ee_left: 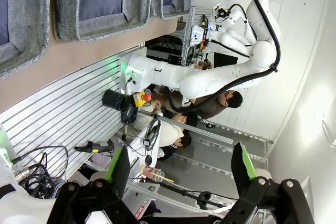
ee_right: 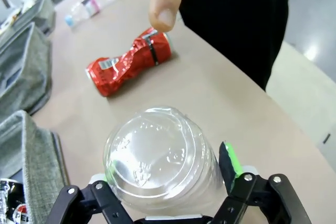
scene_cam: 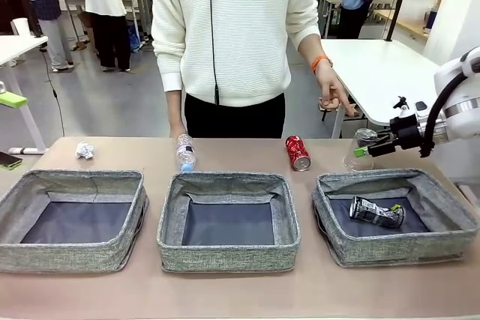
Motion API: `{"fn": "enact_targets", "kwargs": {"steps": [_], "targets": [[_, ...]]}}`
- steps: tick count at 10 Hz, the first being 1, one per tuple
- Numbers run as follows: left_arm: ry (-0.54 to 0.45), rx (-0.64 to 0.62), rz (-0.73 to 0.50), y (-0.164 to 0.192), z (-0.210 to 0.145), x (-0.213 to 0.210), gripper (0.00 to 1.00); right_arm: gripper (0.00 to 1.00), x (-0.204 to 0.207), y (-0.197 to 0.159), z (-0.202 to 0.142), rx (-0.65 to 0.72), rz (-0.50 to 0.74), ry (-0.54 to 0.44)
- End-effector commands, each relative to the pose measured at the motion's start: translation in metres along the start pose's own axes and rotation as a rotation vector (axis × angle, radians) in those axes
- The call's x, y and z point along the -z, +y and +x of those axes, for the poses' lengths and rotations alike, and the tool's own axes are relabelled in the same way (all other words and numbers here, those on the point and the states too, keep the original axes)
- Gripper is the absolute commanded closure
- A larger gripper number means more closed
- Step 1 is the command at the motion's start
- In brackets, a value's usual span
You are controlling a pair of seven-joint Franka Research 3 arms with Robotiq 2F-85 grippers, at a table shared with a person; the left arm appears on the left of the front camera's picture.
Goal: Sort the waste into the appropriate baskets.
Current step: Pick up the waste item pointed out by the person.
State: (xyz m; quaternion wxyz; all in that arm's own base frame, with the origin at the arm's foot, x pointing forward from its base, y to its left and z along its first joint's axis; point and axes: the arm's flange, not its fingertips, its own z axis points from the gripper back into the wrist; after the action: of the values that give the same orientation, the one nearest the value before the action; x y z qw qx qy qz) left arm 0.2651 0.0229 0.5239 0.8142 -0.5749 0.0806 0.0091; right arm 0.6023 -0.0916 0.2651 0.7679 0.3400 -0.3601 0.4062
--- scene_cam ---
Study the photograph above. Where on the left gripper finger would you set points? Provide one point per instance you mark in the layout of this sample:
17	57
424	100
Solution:
13	100
9	162

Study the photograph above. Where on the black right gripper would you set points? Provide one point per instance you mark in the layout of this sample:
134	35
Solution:
410	132

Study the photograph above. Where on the clear plastic cup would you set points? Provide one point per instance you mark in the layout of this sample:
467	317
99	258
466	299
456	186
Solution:
356	164

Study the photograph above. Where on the crushed black can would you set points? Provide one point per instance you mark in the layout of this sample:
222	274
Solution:
375	213

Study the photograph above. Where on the white paper ball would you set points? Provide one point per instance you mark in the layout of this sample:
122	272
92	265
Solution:
84	150

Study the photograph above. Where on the red soda can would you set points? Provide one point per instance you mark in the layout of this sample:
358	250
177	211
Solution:
298	153

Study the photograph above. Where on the clear plastic water bottle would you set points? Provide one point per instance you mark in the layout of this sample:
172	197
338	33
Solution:
186	153

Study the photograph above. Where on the person's right forearm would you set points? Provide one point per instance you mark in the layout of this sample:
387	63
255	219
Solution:
175	106

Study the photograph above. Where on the person's left forearm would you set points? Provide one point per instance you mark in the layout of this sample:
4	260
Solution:
313	48

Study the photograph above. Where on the person's left hand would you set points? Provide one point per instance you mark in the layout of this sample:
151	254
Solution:
333	91

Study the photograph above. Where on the person's right hand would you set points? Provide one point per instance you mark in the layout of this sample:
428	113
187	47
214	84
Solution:
176	130

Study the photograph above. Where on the small white table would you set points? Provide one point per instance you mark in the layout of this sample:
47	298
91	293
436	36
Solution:
18	48

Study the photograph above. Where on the large white table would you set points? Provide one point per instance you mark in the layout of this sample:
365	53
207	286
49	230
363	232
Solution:
375	72

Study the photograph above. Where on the white paper cup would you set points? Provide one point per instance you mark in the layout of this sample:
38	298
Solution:
20	27

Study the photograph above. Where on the orange wristband watch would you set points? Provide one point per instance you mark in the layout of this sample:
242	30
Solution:
322	61

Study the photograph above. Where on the grey fabric basket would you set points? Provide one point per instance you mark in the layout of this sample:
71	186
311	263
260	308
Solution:
393	250
228	256
75	256

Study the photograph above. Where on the wooden shelf board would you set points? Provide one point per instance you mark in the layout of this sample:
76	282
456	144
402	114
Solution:
405	24

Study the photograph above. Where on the dark blue bottle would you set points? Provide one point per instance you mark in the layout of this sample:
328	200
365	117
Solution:
430	22

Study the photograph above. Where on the blue bag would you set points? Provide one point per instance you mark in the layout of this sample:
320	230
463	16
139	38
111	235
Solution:
134	37

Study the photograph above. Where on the person in white sweater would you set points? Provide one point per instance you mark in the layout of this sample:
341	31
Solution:
240	35

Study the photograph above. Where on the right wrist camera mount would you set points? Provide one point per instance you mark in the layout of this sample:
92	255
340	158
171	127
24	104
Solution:
410	108

